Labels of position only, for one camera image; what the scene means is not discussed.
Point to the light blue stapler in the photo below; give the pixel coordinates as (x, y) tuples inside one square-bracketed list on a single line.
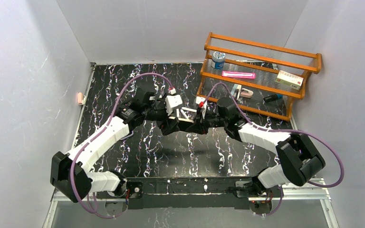
[(235, 92)]

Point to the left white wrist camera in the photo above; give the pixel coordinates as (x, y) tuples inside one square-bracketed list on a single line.
[(173, 102)]

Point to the white red small box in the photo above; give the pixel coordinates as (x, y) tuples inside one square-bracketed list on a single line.
[(289, 79)]

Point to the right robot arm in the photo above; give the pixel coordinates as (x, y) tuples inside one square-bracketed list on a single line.
[(299, 158)]

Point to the orange wooden shelf rack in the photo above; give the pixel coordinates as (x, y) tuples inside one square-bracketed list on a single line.
[(265, 61)]

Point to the phone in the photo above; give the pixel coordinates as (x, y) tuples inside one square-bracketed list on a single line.
[(183, 116)]

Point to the pink wall clip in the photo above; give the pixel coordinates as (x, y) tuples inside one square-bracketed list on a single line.
[(81, 98)]

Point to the blue white round jar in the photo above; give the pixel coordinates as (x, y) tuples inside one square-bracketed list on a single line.
[(218, 59)]

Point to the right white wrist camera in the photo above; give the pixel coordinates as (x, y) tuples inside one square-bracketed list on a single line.
[(201, 102)]

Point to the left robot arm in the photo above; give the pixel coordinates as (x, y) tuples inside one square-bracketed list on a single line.
[(71, 172)]

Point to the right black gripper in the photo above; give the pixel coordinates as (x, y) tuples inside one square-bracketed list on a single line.
[(199, 122)]

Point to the white pen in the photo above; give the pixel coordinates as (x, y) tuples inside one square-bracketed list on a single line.
[(189, 109)]

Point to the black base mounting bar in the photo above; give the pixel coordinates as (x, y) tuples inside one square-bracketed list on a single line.
[(196, 202)]

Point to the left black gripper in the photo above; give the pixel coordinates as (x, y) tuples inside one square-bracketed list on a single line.
[(172, 122)]

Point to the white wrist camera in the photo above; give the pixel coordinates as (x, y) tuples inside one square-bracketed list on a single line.
[(201, 102), (173, 102)]

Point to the aluminium frame rail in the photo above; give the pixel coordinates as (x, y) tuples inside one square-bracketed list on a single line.
[(311, 192)]

